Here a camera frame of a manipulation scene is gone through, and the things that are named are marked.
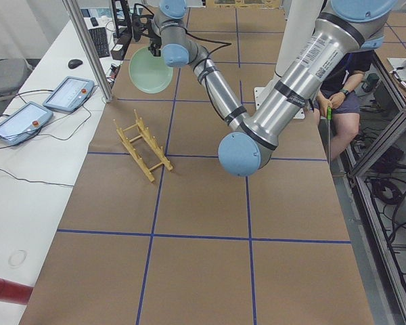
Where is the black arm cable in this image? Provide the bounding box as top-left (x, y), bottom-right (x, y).
top-left (184, 30), bottom-right (233, 121)

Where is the red cylinder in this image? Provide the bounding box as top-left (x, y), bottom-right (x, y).
top-left (0, 278), bottom-right (33, 305)

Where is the wooden dish rack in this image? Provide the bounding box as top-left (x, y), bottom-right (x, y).
top-left (113, 110), bottom-right (173, 183)

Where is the aluminium frame post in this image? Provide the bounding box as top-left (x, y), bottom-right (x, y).
top-left (62, 0), bottom-right (112, 103)

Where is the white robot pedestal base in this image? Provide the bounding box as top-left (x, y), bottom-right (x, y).
top-left (254, 0), bottom-right (325, 110)

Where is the black keyboard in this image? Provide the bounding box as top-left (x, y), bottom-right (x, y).
top-left (89, 27), bottom-right (110, 58)

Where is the near teach pendant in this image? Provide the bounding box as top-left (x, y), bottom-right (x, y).
top-left (0, 102), bottom-right (53, 145)

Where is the black computer mouse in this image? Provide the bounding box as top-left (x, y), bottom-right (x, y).
top-left (68, 59), bottom-right (83, 70)

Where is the green handled screwdriver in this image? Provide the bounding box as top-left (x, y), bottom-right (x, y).
top-left (326, 106), bottom-right (332, 165)

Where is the far teach pendant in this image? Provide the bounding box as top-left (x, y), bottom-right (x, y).
top-left (43, 76), bottom-right (95, 112)

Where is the teach pendant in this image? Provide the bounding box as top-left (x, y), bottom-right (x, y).
top-left (0, 102), bottom-right (53, 145)
top-left (43, 76), bottom-right (95, 112)

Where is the pale green plate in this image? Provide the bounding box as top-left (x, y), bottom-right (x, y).
top-left (129, 47), bottom-right (173, 94)

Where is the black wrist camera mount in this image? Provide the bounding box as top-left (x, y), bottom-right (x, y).
top-left (131, 3), bottom-right (154, 42)

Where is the seated person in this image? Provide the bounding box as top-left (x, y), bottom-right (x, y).
top-left (312, 50), bottom-right (374, 161)

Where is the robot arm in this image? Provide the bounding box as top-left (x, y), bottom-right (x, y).
top-left (152, 1), bottom-right (397, 177)

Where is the grey office chair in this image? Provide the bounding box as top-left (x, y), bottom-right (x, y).
top-left (0, 58), bottom-right (32, 106)

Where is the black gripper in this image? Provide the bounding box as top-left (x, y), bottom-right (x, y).
top-left (148, 32), bottom-right (162, 56)

